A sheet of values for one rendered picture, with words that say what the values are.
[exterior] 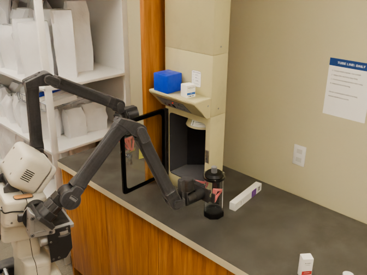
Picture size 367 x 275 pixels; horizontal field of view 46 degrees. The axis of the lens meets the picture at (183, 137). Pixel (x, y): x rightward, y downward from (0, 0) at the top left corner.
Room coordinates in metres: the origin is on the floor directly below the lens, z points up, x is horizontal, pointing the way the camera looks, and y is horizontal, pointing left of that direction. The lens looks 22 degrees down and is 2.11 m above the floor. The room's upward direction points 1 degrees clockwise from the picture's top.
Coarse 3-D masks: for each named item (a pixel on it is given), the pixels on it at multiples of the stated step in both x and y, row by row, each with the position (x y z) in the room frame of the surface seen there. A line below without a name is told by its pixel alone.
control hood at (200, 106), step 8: (152, 88) 2.10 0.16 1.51; (160, 96) 2.05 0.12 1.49; (168, 96) 1.99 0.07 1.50; (176, 96) 1.97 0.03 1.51; (200, 96) 1.97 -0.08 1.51; (184, 104) 1.94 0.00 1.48; (192, 104) 1.88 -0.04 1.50; (200, 104) 1.89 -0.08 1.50; (208, 104) 1.93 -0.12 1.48; (192, 112) 1.97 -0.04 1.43; (200, 112) 1.90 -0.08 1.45; (208, 112) 1.93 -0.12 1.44
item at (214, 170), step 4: (212, 168) 1.81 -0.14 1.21; (216, 168) 1.81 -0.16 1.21; (208, 172) 1.82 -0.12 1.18; (212, 172) 1.81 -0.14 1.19; (216, 172) 1.81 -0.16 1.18; (220, 172) 1.81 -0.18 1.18; (208, 176) 1.79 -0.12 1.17; (212, 176) 1.78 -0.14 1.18; (216, 176) 1.78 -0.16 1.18; (220, 176) 1.79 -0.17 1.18
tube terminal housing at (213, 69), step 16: (176, 64) 2.11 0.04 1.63; (192, 64) 2.03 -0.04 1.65; (208, 64) 1.96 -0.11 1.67; (224, 64) 2.01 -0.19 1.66; (208, 80) 1.96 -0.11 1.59; (224, 80) 2.01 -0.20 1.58; (208, 96) 1.96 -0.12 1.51; (224, 96) 2.02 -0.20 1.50; (176, 112) 2.11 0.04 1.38; (224, 112) 2.02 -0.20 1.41; (208, 128) 1.95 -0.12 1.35; (208, 144) 1.95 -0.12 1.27; (176, 176) 2.11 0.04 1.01
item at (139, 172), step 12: (144, 120) 2.04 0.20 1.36; (156, 120) 2.10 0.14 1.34; (156, 132) 2.10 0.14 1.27; (120, 144) 1.93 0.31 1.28; (132, 144) 1.98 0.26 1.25; (156, 144) 2.10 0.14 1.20; (132, 156) 1.98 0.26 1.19; (132, 168) 1.97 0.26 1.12; (144, 168) 2.03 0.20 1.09; (132, 180) 1.97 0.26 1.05; (144, 180) 2.03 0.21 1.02
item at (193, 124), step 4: (188, 120) 2.09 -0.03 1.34; (192, 120) 2.07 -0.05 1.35; (188, 124) 2.07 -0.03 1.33; (192, 124) 2.05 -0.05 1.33; (196, 124) 2.04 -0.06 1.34; (200, 124) 2.04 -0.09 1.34; (204, 124) 2.04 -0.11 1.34; (196, 128) 2.04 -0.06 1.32; (200, 128) 2.03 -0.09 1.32; (204, 128) 2.03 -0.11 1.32
